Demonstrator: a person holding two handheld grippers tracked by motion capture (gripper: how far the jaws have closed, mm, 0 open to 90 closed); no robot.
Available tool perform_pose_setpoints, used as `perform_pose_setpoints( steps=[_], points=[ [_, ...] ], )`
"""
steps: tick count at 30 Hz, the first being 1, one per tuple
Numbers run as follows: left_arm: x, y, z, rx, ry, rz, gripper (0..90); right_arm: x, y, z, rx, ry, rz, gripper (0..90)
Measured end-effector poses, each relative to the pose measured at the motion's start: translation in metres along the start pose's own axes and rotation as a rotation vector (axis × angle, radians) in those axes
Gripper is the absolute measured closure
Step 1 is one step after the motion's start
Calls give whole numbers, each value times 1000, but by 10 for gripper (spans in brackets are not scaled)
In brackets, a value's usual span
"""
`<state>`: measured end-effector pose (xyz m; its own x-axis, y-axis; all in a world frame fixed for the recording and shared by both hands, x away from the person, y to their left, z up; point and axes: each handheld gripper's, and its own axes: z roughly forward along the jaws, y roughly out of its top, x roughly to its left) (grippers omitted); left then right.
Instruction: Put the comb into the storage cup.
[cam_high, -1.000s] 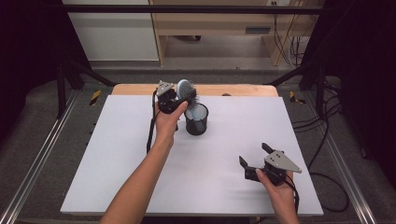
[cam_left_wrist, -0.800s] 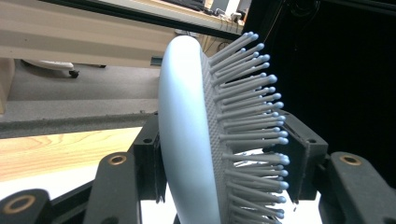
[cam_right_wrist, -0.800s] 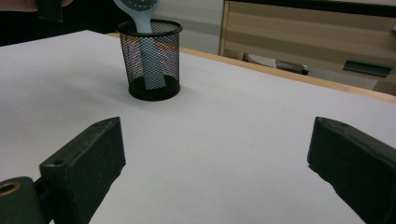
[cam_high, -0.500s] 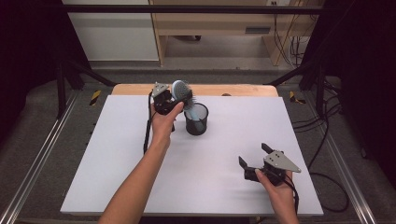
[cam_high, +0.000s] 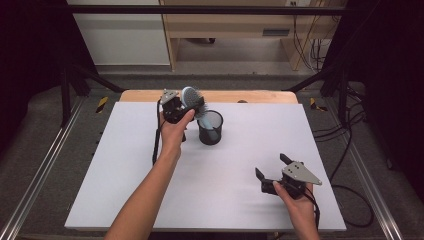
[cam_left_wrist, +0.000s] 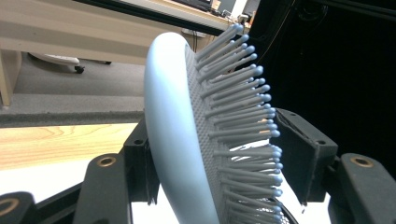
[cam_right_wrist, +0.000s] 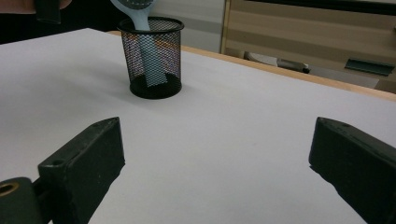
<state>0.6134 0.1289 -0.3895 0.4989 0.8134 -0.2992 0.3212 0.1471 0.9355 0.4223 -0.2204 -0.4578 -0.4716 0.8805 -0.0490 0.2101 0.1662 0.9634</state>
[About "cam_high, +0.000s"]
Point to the light wooden desk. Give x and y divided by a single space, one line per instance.
230 25

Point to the white cabinet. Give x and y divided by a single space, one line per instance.
123 36

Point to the aluminium floor rail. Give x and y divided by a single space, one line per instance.
373 186
36 173

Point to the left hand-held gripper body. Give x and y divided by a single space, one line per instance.
171 108

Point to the person's right hand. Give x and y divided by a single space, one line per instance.
300 208

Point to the white table board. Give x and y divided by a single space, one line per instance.
233 186

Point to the black horizontal frame bar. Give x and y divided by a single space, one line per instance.
200 10

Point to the light blue hairbrush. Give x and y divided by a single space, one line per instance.
191 98

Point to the black metal frame stand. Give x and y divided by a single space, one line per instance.
336 83
71 86

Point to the person's left hand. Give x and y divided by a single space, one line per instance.
173 136

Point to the black mesh pen cup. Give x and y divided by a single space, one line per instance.
210 137

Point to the black curtain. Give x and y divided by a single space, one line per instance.
390 83
30 60

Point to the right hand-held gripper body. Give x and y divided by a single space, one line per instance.
296 176

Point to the wooden table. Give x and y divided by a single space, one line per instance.
253 96

